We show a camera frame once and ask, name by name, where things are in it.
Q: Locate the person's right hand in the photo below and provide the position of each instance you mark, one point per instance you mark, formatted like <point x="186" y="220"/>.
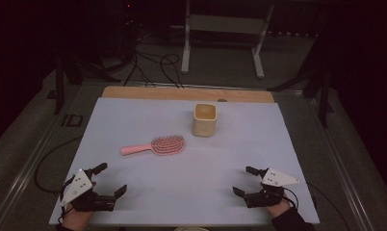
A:
<point x="278" y="209"/>

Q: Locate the black rectangular floor frame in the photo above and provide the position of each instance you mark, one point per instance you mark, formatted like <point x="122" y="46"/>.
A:
<point x="72" y="120"/>

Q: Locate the dark equipment with red light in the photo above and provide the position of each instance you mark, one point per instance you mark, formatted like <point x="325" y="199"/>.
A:
<point x="127" y="29"/>

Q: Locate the black stand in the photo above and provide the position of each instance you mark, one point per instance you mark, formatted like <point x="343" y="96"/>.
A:
<point x="59" y="86"/>
<point x="323" y="96"/>

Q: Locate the white metal stand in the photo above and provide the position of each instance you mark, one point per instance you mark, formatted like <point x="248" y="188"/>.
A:
<point x="227" y="24"/>

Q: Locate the person's left hand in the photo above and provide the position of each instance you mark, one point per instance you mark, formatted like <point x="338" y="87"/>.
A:
<point x="75" y="220"/>

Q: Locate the aluminium frame rail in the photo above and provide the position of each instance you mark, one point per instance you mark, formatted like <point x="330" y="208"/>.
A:
<point x="337" y="163"/>
<point x="28" y="166"/>

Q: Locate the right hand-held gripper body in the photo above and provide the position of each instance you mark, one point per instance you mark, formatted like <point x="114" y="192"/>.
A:
<point x="265" y="197"/>

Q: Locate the pink hairbrush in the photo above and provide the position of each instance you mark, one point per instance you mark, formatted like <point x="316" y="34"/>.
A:
<point x="167" y="145"/>

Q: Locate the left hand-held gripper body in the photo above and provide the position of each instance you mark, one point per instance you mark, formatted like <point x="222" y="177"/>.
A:
<point x="85" y="199"/>

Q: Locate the beige square cup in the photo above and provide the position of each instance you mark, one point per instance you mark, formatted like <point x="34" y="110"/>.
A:
<point x="204" y="123"/>

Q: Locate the pale blue table mat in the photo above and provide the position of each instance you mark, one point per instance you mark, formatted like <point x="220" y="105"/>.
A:
<point x="188" y="179"/>

